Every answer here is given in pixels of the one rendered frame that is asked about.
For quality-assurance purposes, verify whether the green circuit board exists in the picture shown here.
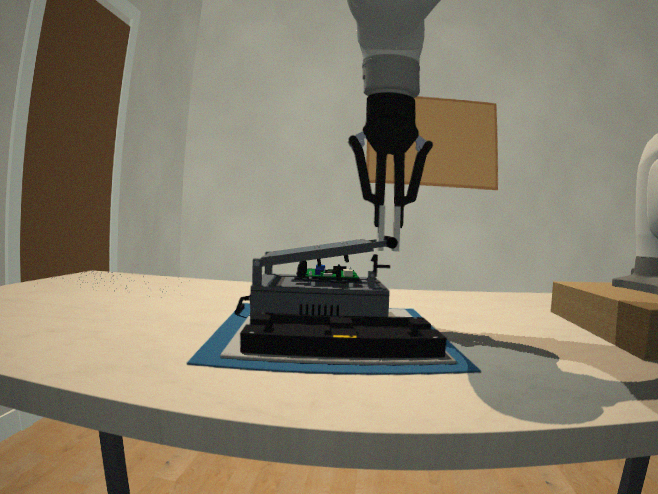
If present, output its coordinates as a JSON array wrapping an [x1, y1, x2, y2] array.
[[306, 265, 359, 278]]

